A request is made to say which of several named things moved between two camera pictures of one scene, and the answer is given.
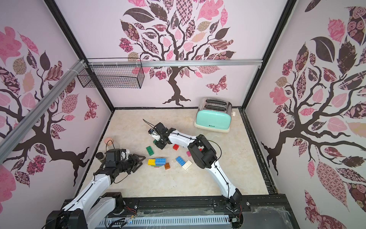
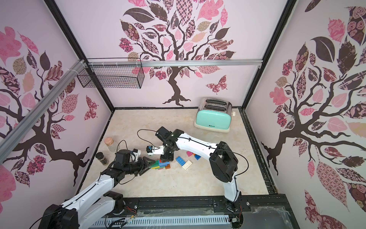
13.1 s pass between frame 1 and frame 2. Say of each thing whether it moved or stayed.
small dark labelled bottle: stayed
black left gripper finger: moved
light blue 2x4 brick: stayed
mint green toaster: stayed
